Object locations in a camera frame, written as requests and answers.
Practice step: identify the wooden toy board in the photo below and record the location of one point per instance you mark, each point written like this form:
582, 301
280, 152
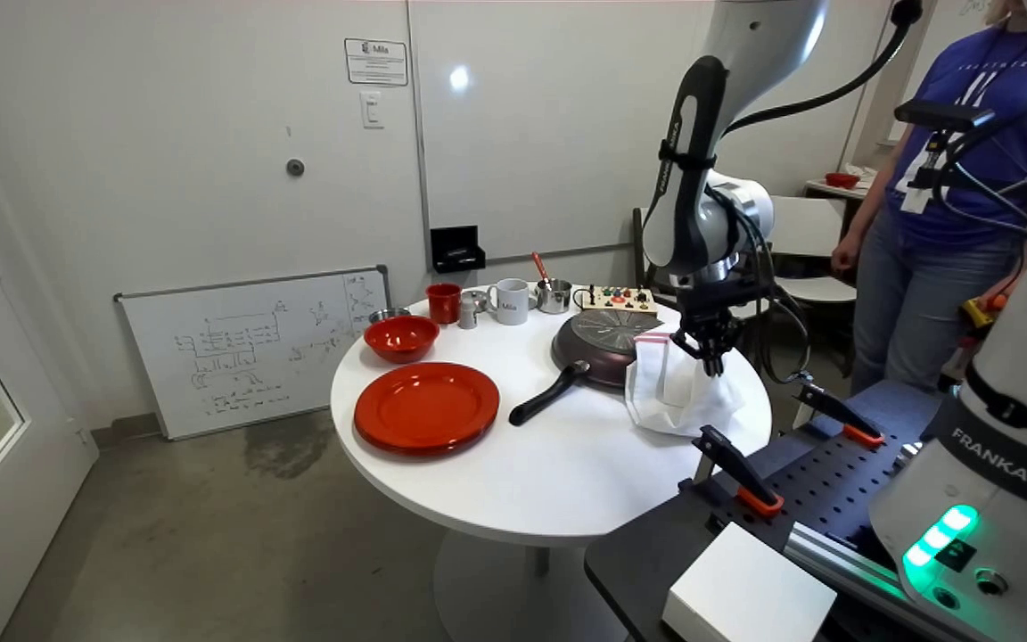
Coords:
615, 297

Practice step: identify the aluminium rail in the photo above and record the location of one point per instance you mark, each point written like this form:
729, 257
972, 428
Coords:
839, 557

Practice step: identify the person in blue shirt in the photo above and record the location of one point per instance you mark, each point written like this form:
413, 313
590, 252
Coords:
972, 153

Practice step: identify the steel pot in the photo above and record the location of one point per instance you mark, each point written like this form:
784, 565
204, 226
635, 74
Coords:
552, 297

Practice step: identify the red mug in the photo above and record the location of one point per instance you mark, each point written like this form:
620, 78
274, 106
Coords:
442, 305

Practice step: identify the red plate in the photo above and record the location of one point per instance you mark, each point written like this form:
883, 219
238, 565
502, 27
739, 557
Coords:
426, 409

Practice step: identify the black clamp with orange tip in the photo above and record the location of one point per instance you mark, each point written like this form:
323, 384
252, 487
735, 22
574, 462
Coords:
839, 412
731, 470

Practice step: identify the small wall label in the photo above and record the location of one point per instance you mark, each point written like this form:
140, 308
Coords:
372, 113

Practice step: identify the orange handheld device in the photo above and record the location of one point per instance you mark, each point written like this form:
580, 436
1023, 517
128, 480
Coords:
984, 313

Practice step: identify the paper wall notice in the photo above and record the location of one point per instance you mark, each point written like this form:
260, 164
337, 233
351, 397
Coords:
375, 62

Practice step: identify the red bowl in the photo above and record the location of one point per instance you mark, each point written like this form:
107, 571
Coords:
400, 341

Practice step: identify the white door with glass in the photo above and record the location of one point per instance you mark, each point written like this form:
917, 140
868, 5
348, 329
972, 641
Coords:
14, 536

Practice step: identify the round wall knob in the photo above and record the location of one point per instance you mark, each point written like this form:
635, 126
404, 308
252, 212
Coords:
292, 169

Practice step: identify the small red desk object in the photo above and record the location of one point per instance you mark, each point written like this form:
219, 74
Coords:
842, 179

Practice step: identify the white towel with red stripes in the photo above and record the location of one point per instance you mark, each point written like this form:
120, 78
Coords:
674, 397

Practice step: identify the white box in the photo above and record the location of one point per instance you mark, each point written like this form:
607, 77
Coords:
745, 591

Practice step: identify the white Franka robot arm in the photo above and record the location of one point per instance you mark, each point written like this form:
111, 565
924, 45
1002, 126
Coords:
765, 47

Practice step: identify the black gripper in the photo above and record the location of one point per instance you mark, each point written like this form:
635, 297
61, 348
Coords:
713, 313

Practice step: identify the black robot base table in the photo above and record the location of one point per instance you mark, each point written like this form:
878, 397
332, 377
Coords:
821, 483

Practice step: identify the person hand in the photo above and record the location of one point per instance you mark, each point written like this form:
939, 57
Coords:
846, 252

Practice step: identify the black wall tray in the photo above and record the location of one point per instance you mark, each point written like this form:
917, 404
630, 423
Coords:
457, 252

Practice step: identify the white chair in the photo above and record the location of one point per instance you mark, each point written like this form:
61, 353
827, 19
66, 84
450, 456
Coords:
809, 226

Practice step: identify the white mug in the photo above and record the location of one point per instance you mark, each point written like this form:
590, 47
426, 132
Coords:
506, 301

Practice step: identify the small leaning whiteboard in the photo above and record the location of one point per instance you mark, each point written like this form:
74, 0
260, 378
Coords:
252, 351

